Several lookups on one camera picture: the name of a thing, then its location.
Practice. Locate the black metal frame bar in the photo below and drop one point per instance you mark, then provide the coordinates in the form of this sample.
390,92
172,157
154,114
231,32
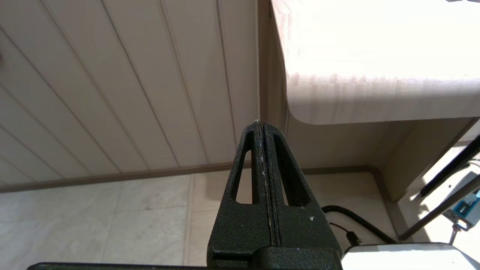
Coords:
450,168

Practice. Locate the black blue plastic part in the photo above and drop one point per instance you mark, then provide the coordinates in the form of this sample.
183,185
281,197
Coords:
467,208

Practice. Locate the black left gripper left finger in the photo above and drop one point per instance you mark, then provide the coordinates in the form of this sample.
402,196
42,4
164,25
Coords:
240,228

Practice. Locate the white robot torso base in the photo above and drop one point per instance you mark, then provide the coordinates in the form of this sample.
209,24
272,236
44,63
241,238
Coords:
405,257

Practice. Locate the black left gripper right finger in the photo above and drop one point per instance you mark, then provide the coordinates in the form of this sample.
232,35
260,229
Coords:
300,228

